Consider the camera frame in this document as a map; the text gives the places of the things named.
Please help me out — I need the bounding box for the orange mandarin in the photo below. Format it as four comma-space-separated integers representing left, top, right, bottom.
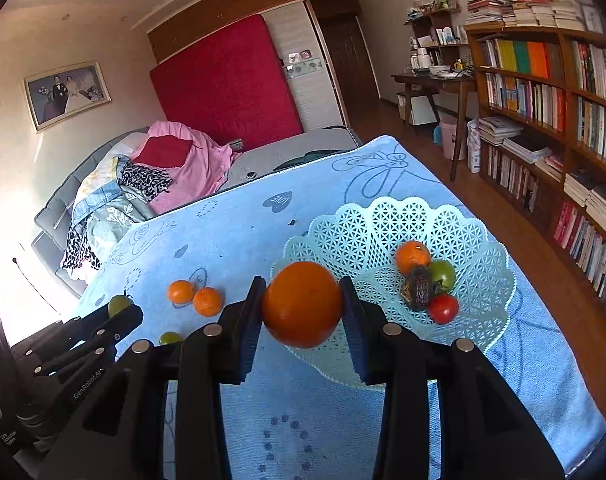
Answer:
193, 287, 225, 317
261, 261, 342, 349
167, 280, 196, 304
395, 241, 432, 273

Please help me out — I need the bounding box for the green floral quilt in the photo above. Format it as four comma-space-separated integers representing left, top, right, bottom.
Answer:
86, 185, 156, 241

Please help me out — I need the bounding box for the wooden bookshelf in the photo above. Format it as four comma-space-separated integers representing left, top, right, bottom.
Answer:
465, 25, 606, 336

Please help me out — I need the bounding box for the large green tomato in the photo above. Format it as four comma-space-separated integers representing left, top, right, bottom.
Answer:
428, 259, 457, 293

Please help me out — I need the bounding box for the stack of books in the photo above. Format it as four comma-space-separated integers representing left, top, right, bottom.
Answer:
465, 0, 604, 31

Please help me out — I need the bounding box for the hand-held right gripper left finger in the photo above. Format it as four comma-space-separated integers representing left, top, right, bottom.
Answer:
36, 275, 268, 480

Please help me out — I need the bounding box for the wooden desk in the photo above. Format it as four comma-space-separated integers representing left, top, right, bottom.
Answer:
391, 72, 478, 181

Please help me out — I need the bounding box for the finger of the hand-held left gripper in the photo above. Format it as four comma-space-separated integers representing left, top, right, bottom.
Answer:
30, 337, 121, 378
36, 275, 268, 480

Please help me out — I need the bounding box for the dark brown wrinkled fruit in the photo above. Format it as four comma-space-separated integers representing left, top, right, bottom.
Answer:
401, 266, 436, 312

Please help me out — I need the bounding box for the framed wall photo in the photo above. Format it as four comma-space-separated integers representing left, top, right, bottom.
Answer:
23, 61, 112, 133

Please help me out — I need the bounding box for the dark wooden door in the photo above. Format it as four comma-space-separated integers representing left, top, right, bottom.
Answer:
310, 0, 381, 103

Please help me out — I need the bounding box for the red mattress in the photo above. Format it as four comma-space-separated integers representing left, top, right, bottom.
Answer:
149, 14, 304, 151

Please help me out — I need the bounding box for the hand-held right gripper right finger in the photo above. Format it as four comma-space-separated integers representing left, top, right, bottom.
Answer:
337, 276, 566, 480

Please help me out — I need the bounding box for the leopard print cloth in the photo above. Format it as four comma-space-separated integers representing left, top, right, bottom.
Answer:
60, 164, 174, 276

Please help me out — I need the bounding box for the blue printed towel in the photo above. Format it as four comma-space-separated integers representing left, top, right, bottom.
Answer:
76, 135, 606, 480

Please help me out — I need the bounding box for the denim jacket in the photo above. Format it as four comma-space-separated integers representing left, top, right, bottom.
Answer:
73, 155, 134, 221

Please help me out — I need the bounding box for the white bag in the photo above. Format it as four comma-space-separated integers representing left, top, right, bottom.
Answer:
467, 117, 484, 173

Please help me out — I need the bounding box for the grey sofa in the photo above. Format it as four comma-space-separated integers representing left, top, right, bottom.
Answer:
30, 127, 359, 296

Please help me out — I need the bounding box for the light blue plastic basket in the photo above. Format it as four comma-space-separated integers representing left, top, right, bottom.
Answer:
269, 196, 518, 388

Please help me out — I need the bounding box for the red pillow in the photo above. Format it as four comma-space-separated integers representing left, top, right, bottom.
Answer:
133, 136, 194, 167

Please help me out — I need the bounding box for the pink plastic bin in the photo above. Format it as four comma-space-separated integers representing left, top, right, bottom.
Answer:
440, 119, 471, 161

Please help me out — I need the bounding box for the pink cloth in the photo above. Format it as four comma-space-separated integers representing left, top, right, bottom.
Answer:
133, 121, 241, 216

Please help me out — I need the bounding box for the wooden desk shelf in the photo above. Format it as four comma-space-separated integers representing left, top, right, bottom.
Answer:
404, 0, 471, 73

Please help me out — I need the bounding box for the red tomato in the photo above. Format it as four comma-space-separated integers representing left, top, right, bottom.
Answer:
427, 294, 460, 325

